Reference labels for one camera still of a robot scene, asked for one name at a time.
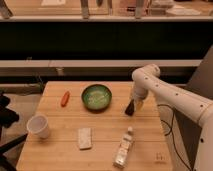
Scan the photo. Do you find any clear plastic bottle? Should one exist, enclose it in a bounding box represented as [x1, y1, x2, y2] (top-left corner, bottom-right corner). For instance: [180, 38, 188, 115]
[113, 126, 133, 169]

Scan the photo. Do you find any black chair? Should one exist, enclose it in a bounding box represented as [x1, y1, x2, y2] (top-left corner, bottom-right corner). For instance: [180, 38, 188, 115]
[0, 91, 27, 171]

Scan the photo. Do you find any white plastic cup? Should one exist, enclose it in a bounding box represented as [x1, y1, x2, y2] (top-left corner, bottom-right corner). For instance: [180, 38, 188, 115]
[27, 115, 50, 139]

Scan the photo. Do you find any green bowl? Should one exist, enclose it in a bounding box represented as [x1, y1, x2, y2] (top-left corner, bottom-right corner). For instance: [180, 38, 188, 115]
[81, 84, 112, 111]

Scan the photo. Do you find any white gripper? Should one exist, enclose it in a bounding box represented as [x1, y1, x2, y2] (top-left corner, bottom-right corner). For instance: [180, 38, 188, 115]
[125, 85, 147, 116]

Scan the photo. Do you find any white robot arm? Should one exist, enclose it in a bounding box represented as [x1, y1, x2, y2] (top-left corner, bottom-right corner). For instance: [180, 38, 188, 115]
[125, 64, 213, 171]

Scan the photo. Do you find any orange carrot toy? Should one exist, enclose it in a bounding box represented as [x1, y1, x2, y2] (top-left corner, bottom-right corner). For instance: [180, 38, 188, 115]
[61, 91, 70, 107]

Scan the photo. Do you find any black cable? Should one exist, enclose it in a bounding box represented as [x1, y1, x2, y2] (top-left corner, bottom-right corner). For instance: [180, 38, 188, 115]
[157, 103, 193, 171]

